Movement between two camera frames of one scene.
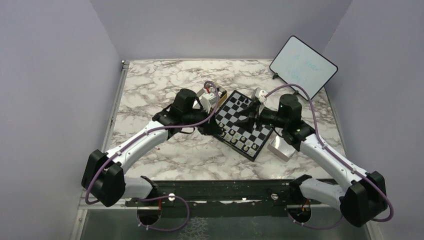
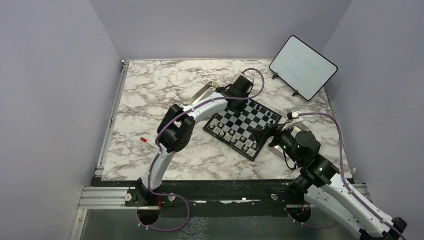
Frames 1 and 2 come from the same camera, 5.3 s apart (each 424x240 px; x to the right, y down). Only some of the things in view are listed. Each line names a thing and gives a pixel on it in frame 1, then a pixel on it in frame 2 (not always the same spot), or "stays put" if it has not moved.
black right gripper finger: [248, 124] → [262, 137]
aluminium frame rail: [114, 111] stays put
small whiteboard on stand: [298, 63] stays put
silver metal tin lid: [281, 148] stays put
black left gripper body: [205, 128] → [240, 105]
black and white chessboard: [241, 139] stays put
